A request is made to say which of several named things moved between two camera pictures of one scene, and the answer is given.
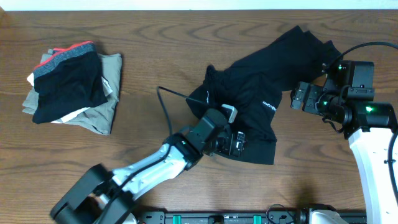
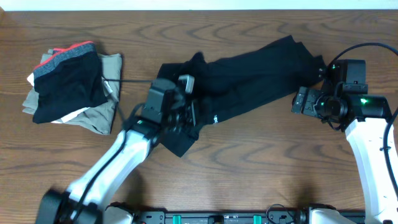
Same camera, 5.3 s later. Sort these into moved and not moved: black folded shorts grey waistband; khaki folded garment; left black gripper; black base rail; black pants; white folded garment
Moved: black pants; left black gripper
Not moved: white folded garment; khaki folded garment; black folded shorts grey waistband; black base rail
